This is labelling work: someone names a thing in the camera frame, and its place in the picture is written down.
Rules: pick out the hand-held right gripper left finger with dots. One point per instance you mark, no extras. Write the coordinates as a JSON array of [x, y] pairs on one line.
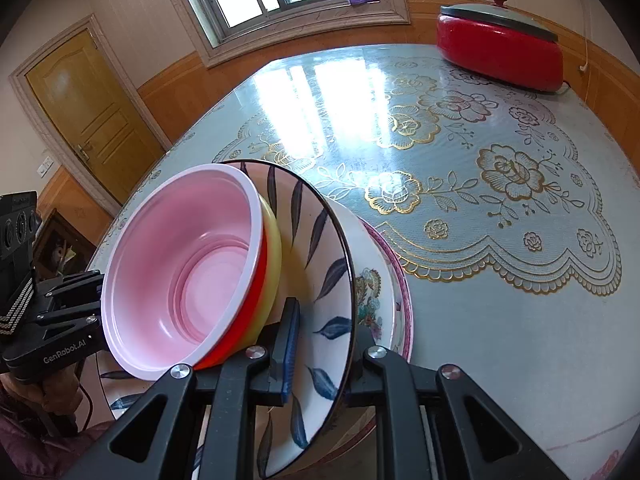
[[290, 350]]

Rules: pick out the person's left forearm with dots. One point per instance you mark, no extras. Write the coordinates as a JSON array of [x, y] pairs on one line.
[[30, 445]]

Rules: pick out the large pink-rimmed floral plate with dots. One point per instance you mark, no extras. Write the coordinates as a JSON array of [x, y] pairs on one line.
[[406, 305]]

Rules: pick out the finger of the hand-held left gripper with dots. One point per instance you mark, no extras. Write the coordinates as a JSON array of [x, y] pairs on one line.
[[80, 287], [75, 319]]

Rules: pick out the red electric cooker grey lid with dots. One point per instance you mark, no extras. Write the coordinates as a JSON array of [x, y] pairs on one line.
[[500, 55]]

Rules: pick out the person's left hand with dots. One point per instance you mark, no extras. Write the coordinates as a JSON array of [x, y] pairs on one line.
[[60, 390]]

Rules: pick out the white plate with red characters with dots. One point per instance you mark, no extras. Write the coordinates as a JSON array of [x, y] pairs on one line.
[[372, 300]]

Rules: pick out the white bowl with blue leaves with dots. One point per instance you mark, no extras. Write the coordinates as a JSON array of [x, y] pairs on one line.
[[320, 240]]

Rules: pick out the red plastic bowl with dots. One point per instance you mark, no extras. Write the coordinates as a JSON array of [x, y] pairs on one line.
[[175, 270]]

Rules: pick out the yellow plastic bowl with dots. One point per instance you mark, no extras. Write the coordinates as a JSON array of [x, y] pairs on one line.
[[272, 270]]

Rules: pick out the brown wooden furniture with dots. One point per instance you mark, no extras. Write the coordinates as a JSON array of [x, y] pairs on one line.
[[50, 245]]

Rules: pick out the yellow wooden door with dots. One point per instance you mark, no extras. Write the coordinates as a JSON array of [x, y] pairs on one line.
[[90, 125]]

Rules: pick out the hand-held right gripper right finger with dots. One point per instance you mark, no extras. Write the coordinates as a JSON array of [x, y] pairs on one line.
[[400, 390]]

